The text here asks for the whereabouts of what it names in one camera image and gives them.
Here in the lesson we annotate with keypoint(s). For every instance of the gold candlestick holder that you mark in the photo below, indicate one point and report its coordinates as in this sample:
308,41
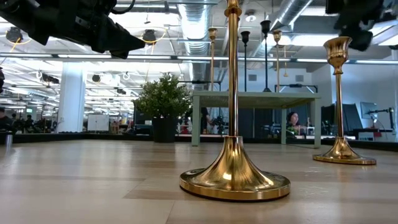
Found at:
233,174
277,77
212,34
340,152

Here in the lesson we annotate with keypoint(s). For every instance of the white cabinet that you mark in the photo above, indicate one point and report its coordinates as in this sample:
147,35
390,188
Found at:
98,123

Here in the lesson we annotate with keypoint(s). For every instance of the hanging gold pendant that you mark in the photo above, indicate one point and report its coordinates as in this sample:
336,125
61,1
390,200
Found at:
285,74

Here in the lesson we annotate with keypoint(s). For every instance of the person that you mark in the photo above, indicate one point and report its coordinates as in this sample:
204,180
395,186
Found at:
293,118
205,113
3,116
28,119

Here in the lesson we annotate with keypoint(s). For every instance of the black ceiling camera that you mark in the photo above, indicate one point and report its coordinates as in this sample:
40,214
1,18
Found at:
150,35
14,34

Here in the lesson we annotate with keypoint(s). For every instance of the silver metal post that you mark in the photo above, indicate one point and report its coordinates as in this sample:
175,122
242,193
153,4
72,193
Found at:
8,140

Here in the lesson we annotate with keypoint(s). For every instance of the black round ceiling speaker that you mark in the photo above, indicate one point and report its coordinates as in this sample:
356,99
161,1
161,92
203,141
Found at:
96,78

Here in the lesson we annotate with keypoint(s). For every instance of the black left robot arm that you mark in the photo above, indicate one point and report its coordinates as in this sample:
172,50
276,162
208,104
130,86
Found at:
31,15

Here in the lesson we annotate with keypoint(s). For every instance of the computer monitor on arm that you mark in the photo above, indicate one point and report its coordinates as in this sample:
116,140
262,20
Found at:
368,110

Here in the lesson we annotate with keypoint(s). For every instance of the black aluminium table frame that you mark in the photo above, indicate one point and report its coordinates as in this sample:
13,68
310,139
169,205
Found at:
93,137

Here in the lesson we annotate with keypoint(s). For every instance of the green plant in black pot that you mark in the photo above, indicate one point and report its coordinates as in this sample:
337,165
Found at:
164,96

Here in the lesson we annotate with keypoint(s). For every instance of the white square column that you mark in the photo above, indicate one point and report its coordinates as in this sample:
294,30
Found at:
71,102

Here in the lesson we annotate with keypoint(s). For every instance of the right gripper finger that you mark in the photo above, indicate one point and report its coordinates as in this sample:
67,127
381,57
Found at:
359,39

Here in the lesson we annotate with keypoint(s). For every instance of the black candlestick holder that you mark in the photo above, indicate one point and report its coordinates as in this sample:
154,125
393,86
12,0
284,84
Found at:
265,26
245,36

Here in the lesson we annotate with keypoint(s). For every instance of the green table in background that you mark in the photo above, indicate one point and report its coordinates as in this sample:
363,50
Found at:
255,99

